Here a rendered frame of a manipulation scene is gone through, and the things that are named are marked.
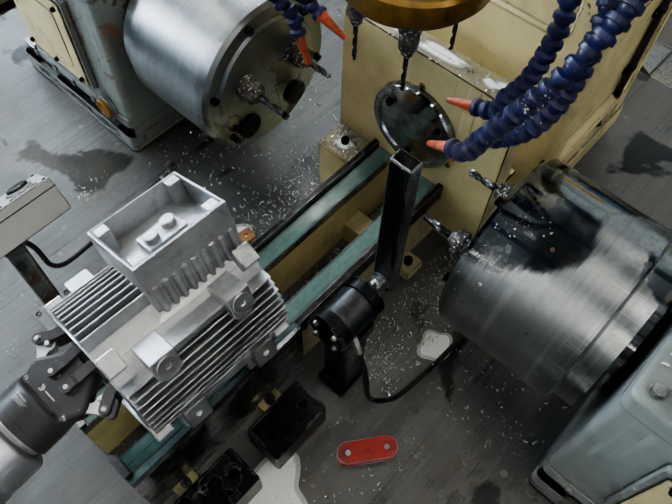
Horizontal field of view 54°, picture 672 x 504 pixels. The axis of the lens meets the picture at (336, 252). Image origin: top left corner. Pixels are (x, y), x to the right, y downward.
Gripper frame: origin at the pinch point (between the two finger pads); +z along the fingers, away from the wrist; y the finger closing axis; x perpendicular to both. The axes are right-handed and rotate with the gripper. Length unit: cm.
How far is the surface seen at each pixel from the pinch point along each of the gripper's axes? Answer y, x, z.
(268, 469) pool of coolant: -15.6, 30.5, -5.8
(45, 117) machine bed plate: 63, 33, 11
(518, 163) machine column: -14, 25, 55
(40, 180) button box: 25.5, 3.2, -0.2
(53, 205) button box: 22.8, 5.2, -1.3
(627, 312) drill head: -39.0, 0.5, 30.8
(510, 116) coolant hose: -20.1, -16.5, 31.1
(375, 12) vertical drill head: -2.2, -16.6, 33.0
